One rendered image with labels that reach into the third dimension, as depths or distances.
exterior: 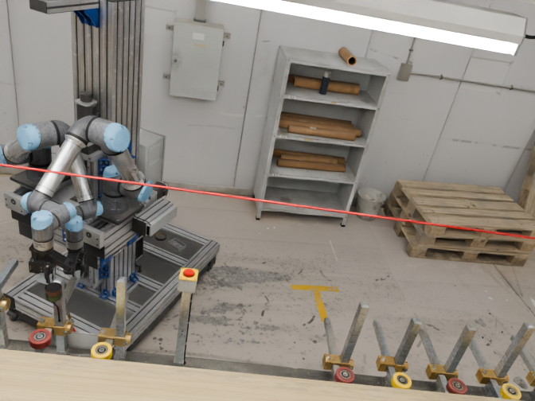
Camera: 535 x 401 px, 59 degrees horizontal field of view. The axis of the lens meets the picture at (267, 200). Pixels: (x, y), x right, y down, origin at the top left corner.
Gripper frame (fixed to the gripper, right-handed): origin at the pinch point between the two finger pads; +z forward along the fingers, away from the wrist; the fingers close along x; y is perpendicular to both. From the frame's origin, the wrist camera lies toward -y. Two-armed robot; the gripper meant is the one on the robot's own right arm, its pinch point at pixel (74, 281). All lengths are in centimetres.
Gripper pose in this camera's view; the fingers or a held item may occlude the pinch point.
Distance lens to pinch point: 250.9
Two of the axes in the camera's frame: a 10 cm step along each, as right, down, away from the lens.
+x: -9.8, -1.4, -1.1
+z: -1.7, 8.4, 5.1
